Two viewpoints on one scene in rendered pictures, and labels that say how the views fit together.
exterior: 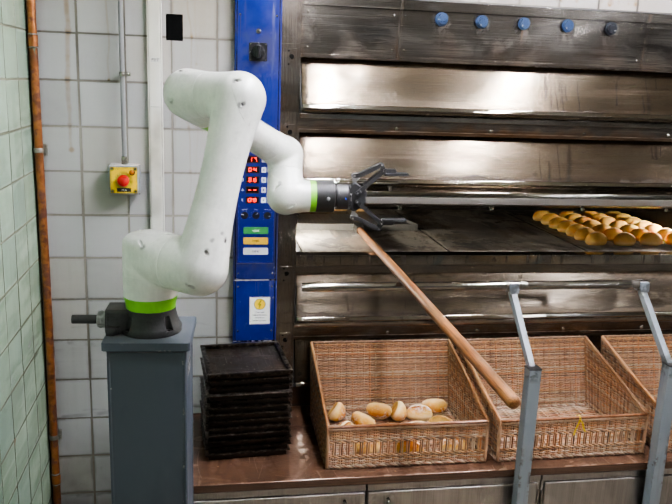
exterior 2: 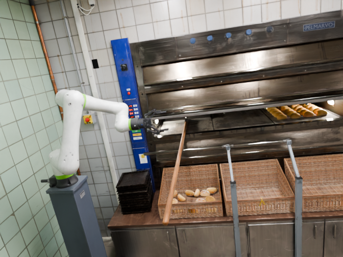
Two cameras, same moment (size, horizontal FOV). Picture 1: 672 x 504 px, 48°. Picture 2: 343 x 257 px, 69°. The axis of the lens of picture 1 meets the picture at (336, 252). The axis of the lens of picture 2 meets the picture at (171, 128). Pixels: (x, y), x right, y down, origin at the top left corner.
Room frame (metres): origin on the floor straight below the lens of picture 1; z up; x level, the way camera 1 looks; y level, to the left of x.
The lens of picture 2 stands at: (0.51, -0.79, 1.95)
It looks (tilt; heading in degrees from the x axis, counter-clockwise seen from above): 17 degrees down; 18
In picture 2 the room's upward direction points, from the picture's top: 8 degrees counter-clockwise
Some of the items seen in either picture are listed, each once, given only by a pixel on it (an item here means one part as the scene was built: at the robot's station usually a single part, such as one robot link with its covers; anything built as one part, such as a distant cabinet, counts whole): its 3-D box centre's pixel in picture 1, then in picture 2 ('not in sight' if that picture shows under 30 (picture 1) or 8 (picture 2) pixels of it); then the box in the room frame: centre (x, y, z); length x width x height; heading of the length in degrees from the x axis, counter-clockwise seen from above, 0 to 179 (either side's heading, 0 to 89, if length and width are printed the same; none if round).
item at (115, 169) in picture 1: (124, 178); (89, 118); (2.56, 0.73, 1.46); 0.10 x 0.07 x 0.10; 100
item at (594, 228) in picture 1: (606, 226); (292, 108); (3.39, -1.23, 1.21); 0.61 x 0.48 x 0.06; 10
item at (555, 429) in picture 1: (545, 393); (253, 185); (2.59, -0.79, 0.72); 0.56 x 0.49 x 0.28; 101
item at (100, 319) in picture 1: (128, 317); (59, 179); (1.76, 0.51, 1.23); 0.26 x 0.15 x 0.06; 97
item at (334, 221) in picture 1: (349, 219); (187, 116); (3.38, -0.06, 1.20); 0.55 x 0.36 x 0.03; 99
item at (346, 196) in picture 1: (350, 196); (145, 123); (2.17, -0.04, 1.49); 0.09 x 0.07 x 0.08; 99
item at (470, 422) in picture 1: (393, 398); (190, 189); (2.49, -0.22, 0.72); 0.56 x 0.49 x 0.28; 100
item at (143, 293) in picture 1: (153, 269); (62, 163); (1.76, 0.44, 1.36); 0.16 x 0.13 x 0.19; 57
